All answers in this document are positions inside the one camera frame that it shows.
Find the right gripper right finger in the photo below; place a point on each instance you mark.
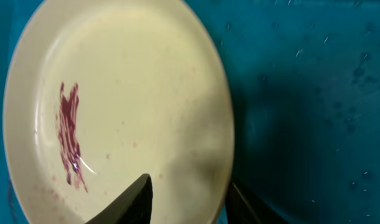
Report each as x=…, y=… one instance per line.
x=244, y=207

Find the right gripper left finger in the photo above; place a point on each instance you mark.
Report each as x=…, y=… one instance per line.
x=133, y=206

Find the yellow-green plate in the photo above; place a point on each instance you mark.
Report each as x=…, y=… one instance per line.
x=100, y=92

